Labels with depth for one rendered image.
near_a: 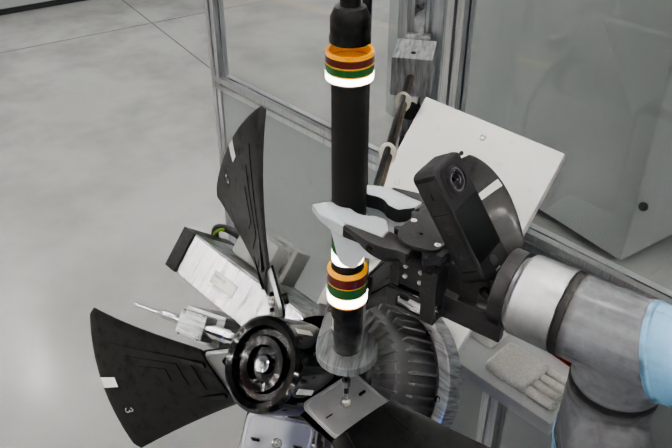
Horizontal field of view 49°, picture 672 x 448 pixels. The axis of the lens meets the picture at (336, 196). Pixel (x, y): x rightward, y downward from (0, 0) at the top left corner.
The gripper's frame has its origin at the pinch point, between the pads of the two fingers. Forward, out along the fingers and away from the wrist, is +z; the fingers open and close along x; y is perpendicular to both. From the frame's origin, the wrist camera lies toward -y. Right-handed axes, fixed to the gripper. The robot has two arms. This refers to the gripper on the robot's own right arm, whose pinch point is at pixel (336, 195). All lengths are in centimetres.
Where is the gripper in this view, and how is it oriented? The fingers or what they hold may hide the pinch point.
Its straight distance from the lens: 74.2
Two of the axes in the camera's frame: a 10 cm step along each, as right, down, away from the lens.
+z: -8.0, -3.3, 4.9
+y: -0.1, 8.4, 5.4
